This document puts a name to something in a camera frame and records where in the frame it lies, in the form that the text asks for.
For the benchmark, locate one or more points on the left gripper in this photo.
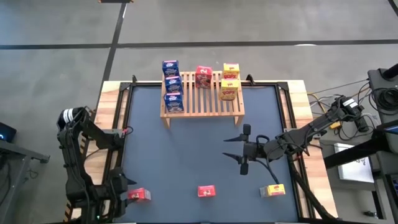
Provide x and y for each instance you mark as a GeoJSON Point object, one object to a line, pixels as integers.
{"type": "Point", "coordinates": [117, 193]}

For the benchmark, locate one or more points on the Corn Pops cereal box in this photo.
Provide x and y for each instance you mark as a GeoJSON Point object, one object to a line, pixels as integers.
{"type": "Point", "coordinates": [231, 71]}
{"type": "Point", "coordinates": [229, 89]}
{"type": "Point", "coordinates": [275, 189]}

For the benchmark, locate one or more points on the grey metal desk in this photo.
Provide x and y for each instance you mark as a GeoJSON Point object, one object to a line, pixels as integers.
{"type": "Point", "coordinates": [18, 155]}

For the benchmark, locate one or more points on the black frame beam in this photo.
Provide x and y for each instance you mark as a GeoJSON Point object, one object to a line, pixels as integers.
{"type": "Point", "coordinates": [357, 152]}

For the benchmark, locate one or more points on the Froot Loops cereal box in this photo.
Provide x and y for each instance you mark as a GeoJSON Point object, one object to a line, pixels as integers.
{"type": "Point", "coordinates": [206, 191]}
{"type": "Point", "coordinates": [140, 194]}
{"type": "Point", "coordinates": [203, 77]}

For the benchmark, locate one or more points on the black table frame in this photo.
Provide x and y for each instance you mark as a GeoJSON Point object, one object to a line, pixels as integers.
{"type": "Point", "coordinates": [146, 84]}

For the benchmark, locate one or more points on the Frosted Flakes cereal box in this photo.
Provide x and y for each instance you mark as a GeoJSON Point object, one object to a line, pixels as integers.
{"type": "Point", "coordinates": [174, 102]}
{"type": "Point", "coordinates": [170, 69]}
{"type": "Point", "coordinates": [173, 84]}

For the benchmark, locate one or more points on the grey equipment cart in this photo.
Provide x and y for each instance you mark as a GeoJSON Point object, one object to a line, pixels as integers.
{"type": "Point", "coordinates": [377, 77]}

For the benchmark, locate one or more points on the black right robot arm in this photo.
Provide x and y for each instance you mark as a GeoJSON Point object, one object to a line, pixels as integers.
{"type": "Point", "coordinates": [311, 129]}

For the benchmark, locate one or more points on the black monitor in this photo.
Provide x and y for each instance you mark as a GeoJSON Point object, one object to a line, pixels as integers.
{"type": "Point", "coordinates": [6, 132]}

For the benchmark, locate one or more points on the yellow connector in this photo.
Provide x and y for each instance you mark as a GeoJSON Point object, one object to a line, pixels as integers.
{"type": "Point", "coordinates": [335, 125]}

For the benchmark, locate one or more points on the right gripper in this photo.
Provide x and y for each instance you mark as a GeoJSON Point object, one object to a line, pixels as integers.
{"type": "Point", "coordinates": [255, 151]}

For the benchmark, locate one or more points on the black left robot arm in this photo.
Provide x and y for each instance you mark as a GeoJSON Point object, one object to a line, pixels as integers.
{"type": "Point", "coordinates": [74, 155]}

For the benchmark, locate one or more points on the white printed panel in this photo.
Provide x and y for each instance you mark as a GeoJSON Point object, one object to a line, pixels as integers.
{"type": "Point", "coordinates": [354, 163]}

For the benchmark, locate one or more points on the wooden slatted shelf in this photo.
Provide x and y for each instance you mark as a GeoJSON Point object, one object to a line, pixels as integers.
{"type": "Point", "coordinates": [202, 114]}

